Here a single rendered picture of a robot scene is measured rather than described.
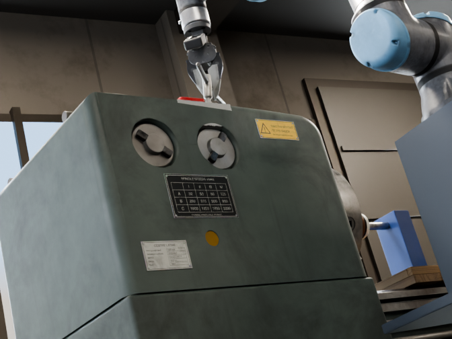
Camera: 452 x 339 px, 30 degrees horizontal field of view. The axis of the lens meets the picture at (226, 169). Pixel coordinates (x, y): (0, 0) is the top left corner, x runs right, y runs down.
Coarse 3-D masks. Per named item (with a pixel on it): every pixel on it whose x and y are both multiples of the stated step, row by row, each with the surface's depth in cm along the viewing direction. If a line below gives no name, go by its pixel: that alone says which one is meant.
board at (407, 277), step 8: (400, 272) 201; (408, 272) 199; (416, 272) 198; (424, 272) 200; (432, 272) 202; (440, 272) 204; (384, 280) 204; (392, 280) 202; (400, 280) 201; (408, 280) 199; (416, 280) 197; (424, 280) 199; (432, 280) 201; (440, 280) 202; (376, 288) 206; (384, 288) 204; (392, 288) 202; (400, 288) 200
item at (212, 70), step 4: (216, 64) 214; (212, 68) 213; (216, 68) 213; (208, 72) 213; (212, 72) 213; (216, 72) 213; (212, 76) 213; (216, 76) 213; (212, 80) 212; (216, 80) 212; (220, 80) 212; (212, 84) 212; (216, 84) 212; (220, 84) 213; (216, 88) 212; (216, 92) 212; (216, 96) 212
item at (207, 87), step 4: (208, 76) 209; (204, 84) 208; (208, 84) 208; (204, 88) 208; (208, 88) 208; (204, 92) 208; (208, 92) 207; (212, 92) 208; (204, 96) 207; (208, 96) 207; (212, 96) 208; (208, 100) 207
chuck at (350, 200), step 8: (336, 176) 204; (344, 184) 202; (344, 192) 200; (352, 192) 202; (344, 200) 199; (352, 200) 200; (344, 208) 197; (352, 208) 199; (352, 216) 198; (360, 216) 200; (360, 224) 199; (352, 232) 198; (360, 232) 199; (360, 240) 200; (360, 248) 200
